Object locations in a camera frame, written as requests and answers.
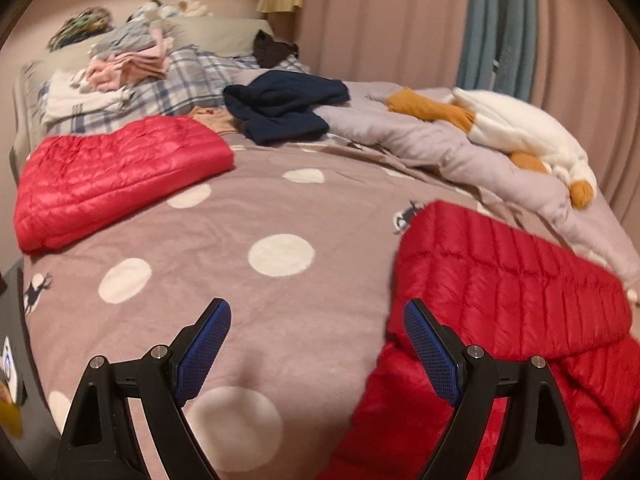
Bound white and orange plush toy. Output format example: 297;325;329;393
387;87;598;210

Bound dark object with stickers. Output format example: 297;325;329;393
0;265;31;441

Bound small plush toys group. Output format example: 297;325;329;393
127;0;212;24

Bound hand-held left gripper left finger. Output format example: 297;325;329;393
54;298;232;480

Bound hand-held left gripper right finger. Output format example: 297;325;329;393
403;298;583;480

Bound green patterned cloth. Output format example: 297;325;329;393
47;6;114;52

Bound beige pillow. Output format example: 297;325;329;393
160;17;274;58

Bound white towel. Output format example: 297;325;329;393
42;70;136;124

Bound pink folded garment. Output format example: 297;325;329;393
72;42;172;93

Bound pale grey quilt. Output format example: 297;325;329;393
320;80;632;282

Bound red down jacket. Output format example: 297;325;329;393
13;115;236;254
312;200;640;480

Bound folded red down jacket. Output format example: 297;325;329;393
13;115;236;254

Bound taupe polka dot blanket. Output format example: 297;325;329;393
20;130;628;480

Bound navy blue garment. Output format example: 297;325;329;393
222;71;350;146

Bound blue plaid duvet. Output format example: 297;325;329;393
40;44;311;136

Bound pink curtain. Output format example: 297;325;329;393
295;0;632;221

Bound blue-grey curtain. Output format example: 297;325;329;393
456;0;539;94

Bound grey folded garment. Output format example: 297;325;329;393
90;21;175;59

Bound dark brown garment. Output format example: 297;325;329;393
252;30;301;69

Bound peach garment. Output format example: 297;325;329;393
190;106;239;135

